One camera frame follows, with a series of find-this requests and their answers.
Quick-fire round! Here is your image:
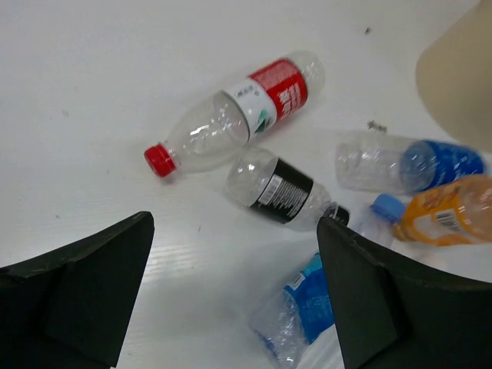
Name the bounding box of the light blue label plastic bottle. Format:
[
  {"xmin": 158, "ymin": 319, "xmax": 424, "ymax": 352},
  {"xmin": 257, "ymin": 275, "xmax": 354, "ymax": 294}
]
[{"xmin": 249, "ymin": 252, "xmax": 334, "ymax": 368}]

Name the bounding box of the dark blue label plastic bottle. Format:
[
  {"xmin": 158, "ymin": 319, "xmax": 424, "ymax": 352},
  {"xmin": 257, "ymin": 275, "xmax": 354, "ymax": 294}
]
[{"xmin": 335, "ymin": 131, "xmax": 490, "ymax": 195}]

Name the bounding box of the orange label plastic bottle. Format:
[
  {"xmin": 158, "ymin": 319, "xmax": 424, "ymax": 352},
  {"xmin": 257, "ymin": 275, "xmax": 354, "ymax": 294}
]
[{"xmin": 371, "ymin": 175, "xmax": 491, "ymax": 247}]

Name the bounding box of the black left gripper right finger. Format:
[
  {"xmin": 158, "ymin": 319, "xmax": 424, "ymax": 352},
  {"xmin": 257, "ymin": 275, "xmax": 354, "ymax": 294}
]
[{"xmin": 317, "ymin": 218, "xmax": 491, "ymax": 368}]

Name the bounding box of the beige cylindrical bin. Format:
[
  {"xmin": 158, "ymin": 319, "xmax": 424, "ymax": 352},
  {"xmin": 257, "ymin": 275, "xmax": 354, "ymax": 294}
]
[{"xmin": 416, "ymin": 1, "xmax": 491, "ymax": 153}]

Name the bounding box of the red label plastic bottle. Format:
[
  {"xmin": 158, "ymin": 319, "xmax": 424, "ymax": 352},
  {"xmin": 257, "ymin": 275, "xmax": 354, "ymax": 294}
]
[{"xmin": 144, "ymin": 51, "xmax": 326, "ymax": 178}]

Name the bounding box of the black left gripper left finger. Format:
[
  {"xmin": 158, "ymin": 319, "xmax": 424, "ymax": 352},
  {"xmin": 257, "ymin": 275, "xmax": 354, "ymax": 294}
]
[{"xmin": 1, "ymin": 211, "xmax": 155, "ymax": 368}]

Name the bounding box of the black label plastic bottle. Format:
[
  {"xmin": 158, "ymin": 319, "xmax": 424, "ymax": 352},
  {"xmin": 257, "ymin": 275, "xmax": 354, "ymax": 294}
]
[{"xmin": 225, "ymin": 147, "xmax": 350, "ymax": 231}]

